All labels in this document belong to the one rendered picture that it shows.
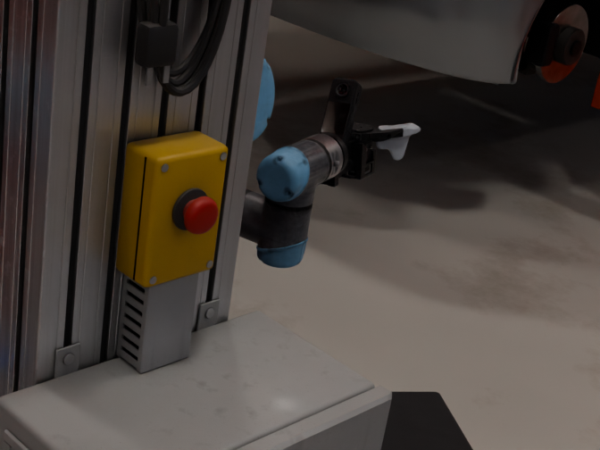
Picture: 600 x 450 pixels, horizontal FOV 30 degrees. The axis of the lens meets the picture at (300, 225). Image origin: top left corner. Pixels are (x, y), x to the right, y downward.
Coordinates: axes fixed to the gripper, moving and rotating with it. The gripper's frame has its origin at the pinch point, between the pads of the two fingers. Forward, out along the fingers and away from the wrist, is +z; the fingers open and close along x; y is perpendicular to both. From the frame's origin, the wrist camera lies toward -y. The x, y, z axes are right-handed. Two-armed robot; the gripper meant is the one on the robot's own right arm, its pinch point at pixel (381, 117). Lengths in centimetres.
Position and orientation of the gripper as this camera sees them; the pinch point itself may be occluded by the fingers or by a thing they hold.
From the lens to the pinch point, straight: 196.6
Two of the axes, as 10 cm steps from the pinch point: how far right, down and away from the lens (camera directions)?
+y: -0.3, 9.4, 3.4
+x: 8.6, 2.0, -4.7
